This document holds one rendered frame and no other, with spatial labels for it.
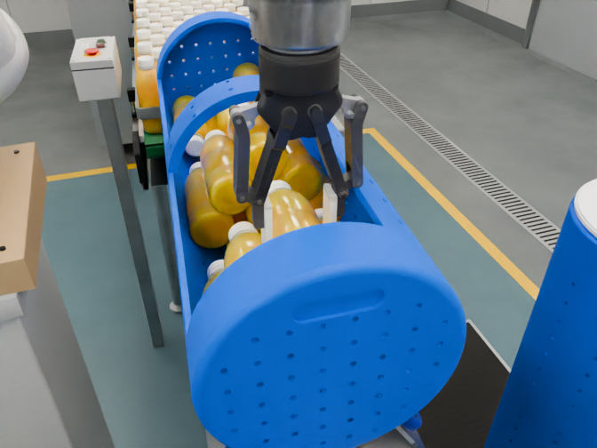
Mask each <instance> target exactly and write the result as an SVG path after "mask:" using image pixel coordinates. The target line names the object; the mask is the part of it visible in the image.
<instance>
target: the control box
mask: <svg viewBox="0 0 597 448"><path fill-rule="evenodd" d="M100 38H103V39H105V41H106V42H105V47H102V48H98V49H99V52H97V54H96V55H88V54H87V53H84V50H85V49H88V48H97V47H96V44H97V40H98V39H100ZM84 44H85V45H87V46H85V45H84ZM84 48H85V49H84ZM69 64H70V67H71V70H72V74H73V78H74V81H75V85H76V91H77V95H78V99H79V101H90V100H109V99H119V98H121V81H122V69H121V64H120V60H119V55H118V50H117V46H116V41H115V37H114V36H103V37H91V38H77V39H76V43H75V47H74V50H73V53H72V56H71V60H70V62H69Z"/></svg>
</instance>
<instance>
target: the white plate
mask: <svg viewBox="0 0 597 448"><path fill-rule="evenodd" d="M574 208H575V212H576V214H577V216H578V218H579V220H580V221H581V222H582V224H583V225H584V226H585V227H586V228H587V229H588V231H590V232H591V233H592V234H593V235H594V236H595V237H596V238H597V179H596V180H592V181H590V182H587V183H586V184H584V186H582V187H581V188H580V189H579V190H578V192H577V194H576V196H575V200H574Z"/></svg>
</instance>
